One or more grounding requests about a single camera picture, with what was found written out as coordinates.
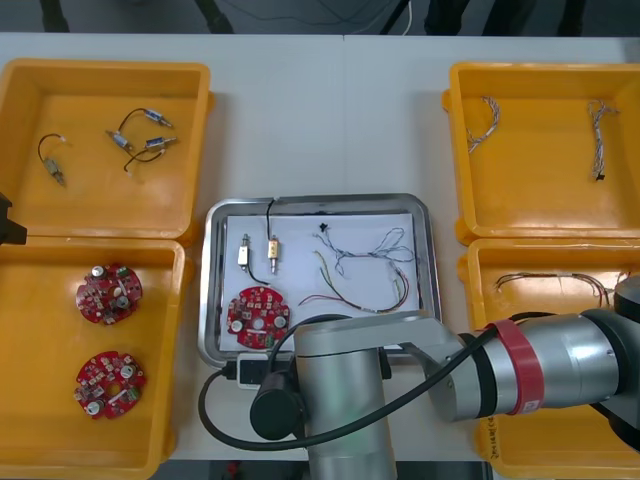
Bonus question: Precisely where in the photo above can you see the yellow-orange plastic bin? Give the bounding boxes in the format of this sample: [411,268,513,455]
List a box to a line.
[441,59,640,246]
[0,57,216,246]
[0,237,194,480]
[457,237,640,480]

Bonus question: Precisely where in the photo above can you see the white paper sheet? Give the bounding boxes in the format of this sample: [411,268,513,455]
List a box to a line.
[219,212,421,354]

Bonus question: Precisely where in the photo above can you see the red green-yellow wire harness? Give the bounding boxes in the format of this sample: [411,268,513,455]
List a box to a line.
[298,249,411,315]

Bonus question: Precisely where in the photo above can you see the small metal solenoid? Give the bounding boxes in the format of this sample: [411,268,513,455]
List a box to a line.
[37,132,70,189]

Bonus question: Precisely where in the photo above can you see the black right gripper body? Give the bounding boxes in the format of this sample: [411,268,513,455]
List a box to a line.
[272,352,296,386]

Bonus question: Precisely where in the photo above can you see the white label metal solenoid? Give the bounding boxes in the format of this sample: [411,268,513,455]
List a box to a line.
[235,233,274,287]

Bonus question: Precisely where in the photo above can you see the steel tray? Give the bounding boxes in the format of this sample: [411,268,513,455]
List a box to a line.
[199,193,446,369]

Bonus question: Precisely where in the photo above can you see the round red circuit board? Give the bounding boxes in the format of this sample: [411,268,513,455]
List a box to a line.
[226,285,293,350]
[74,263,144,326]
[74,351,148,417]

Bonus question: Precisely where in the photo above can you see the brass coloured metal solenoid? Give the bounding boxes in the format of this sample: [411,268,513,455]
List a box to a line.
[264,197,284,275]

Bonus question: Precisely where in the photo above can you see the blue-white twisted wire harness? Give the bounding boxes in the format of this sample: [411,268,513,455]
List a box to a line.
[465,95,502,154]
[312,222,416,276]
[587,98,621,182]

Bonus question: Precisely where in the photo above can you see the black stand leg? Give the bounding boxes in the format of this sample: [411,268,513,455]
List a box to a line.
[193,0,235,34]
[378,0,410,34]

